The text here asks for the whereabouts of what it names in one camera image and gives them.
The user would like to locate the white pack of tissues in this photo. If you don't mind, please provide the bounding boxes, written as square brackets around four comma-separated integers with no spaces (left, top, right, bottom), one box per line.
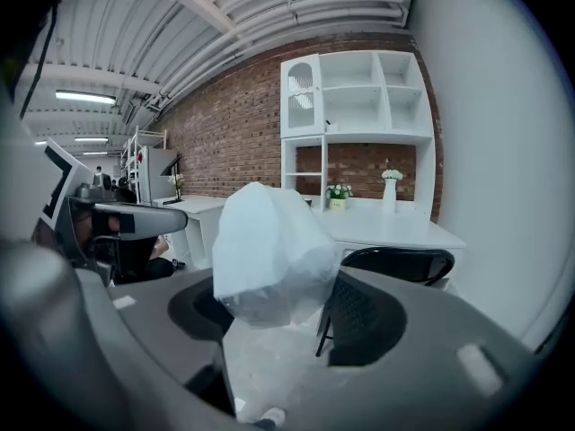
[211,180,343,330]

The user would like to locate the white shelf unit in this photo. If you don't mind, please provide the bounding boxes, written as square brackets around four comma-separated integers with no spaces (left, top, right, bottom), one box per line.
[279,50,438,224]

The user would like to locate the black folding chair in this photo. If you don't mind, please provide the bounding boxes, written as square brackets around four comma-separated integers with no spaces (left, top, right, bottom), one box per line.
[314,246,456,358]

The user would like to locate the small white desk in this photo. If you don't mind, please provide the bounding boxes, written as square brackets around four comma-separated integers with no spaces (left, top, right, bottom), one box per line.
[152,194,228,269]

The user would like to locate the thin black cable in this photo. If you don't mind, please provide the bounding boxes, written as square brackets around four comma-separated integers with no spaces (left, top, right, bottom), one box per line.
[19,5,58,120]

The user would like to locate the white metal rack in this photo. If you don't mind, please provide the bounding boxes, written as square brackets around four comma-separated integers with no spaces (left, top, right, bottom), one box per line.
[119,125,169,197]

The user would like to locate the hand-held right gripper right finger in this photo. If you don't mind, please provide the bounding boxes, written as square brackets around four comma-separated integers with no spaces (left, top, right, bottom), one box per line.
[269,267,543,431]

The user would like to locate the tall white vase with flowers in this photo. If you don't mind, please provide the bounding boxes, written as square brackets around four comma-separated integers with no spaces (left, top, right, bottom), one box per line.
[381,158,404,216]

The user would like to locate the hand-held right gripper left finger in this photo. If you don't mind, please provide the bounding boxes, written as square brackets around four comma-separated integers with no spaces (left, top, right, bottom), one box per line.
[107,266,237,418]

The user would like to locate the bundle of white ceiling pipes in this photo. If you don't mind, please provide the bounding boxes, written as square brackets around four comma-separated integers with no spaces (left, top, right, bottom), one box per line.
[147,0,410,111]

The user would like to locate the grey cabinet with red sticker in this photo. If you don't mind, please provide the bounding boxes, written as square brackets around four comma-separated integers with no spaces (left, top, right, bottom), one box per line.
[136,145,181,205]

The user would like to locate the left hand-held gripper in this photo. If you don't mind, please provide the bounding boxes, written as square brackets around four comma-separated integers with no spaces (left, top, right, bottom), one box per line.
[31,136,190,287]

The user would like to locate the vase of pale flowers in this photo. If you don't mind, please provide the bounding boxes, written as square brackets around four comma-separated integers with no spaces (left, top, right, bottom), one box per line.
[167,172,187,202]

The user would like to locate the small potted white flowers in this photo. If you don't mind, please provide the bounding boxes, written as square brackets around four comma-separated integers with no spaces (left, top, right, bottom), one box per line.
[325,183,354,212]

